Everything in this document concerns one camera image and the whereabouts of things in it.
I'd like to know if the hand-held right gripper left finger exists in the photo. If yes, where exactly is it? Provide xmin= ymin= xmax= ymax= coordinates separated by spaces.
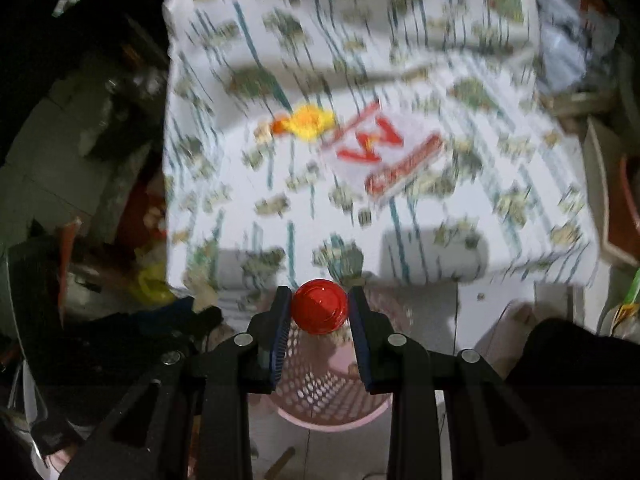
xmin=60 ymin=286 xmax=292 ymax=480

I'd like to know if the yellow plastic bag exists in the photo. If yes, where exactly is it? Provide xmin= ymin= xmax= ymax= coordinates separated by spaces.
xmin=135 ymin=260 xmax=176 ymax=306

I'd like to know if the yellow candy wrapper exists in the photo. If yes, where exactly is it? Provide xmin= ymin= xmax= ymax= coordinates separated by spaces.
xmin=287 ymin=102 xmax=337 ymax=142

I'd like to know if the animal print white cloth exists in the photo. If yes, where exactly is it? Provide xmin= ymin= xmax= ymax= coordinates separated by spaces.
xmin=162 ymin=0 xmax=601 ymax=311

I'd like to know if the green packet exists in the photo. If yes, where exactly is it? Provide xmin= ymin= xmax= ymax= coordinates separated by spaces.
xmin=615 ymin=267 xmax=640 ymax=321

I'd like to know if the red and white snack packet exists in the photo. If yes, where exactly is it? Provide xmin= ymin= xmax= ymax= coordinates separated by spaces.
xmin=320 ymin=100 xmax=446 ymax=206

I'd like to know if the red plastic bucket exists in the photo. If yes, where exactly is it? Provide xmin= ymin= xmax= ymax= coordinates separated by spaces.
xmin=120 ymin=180 xmax=168 ymax=246

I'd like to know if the red bottle cap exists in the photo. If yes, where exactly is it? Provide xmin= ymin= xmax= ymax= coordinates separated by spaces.
xmin=291 ymin=280 xmax=350 ymax=336

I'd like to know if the person's foot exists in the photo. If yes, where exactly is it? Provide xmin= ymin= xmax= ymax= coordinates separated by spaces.
xmin=500 ymin=305 xmax=536 ymax=341

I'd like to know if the person's dark clothing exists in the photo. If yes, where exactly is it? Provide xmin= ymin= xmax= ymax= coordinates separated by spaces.
xmin=505 ymin=317 xmax=640 ymax=480

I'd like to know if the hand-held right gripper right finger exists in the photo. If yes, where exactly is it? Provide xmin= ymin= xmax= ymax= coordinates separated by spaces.
xmin=349 ymin=286 xmax=586 ymax=480

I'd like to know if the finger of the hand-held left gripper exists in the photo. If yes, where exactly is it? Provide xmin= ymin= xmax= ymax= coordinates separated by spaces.
xmin=137 ymin=296 xmax=223 ymax=341

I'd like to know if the small wooden stick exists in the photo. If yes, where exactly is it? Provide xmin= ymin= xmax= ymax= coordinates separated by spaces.
xmin=265 ymin=447 xmax=296 ymax=478

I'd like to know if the blue and white plastic bag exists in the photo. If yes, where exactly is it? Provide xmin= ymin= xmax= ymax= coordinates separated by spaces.
xmin=535 ymin=0 xmax=621 ymax=96

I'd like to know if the orange plastic bucket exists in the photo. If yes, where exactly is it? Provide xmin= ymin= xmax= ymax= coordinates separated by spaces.
xmin=617 ymin=155 xmax=640 ymax=251

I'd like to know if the pink plastic mesh basket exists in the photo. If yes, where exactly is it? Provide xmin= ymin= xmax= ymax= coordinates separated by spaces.
xmin=250 ymin=285 xmax=396 ymax=428

